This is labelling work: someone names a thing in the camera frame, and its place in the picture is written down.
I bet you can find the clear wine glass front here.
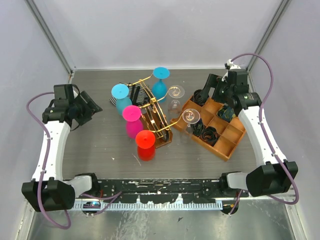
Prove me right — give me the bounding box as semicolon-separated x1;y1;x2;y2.
180;108;201;144

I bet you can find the clear wine glass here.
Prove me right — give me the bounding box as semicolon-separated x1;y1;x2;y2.
168;85;185;119
180;108;201;144

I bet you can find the wooden compartment tray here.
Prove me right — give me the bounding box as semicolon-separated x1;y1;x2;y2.
182;97;246;162

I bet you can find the striped black white cloth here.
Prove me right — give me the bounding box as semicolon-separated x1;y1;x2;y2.
109;82;152;108

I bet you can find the red wine glass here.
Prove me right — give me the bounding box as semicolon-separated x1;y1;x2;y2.
135;130;156;162

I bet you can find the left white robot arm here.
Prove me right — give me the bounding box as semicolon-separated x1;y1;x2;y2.
21;84;102;212

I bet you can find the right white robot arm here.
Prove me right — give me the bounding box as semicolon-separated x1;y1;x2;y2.
196;68;299;198

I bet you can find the light blue wine glass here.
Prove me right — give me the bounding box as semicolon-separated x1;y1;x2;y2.
111;83;132;116

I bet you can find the clear wine glass rear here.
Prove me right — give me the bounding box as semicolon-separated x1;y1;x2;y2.
168;85;185;119

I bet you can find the pink wine glass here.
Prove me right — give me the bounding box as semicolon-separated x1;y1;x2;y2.
122;105;144;139

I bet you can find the blue wine glass rear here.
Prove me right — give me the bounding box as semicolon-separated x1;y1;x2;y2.
151;66;170;99

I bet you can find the black rolled tie rear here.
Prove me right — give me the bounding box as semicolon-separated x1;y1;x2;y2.
191;89;209;107

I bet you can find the blue patterned folded tie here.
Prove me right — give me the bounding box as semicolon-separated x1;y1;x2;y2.
216;104;236;122

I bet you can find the dark rolled tie left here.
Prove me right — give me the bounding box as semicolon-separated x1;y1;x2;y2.
191;118;205;137

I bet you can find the dark rolled tie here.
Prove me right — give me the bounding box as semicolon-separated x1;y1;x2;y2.
200;126;220;147
191;118;205;137

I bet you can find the dark rolled tie right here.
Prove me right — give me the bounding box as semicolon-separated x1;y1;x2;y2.
200;126;220;147

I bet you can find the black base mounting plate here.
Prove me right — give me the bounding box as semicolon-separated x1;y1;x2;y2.
87;178;240;204

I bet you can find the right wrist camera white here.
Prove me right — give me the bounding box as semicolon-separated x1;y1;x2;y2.
224;59;241;71

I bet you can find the gold wire wine glass rack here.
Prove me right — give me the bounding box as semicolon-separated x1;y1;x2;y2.
125;75;185;149

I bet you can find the white slotted cable duct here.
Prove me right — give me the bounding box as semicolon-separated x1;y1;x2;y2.
63;199;224;211

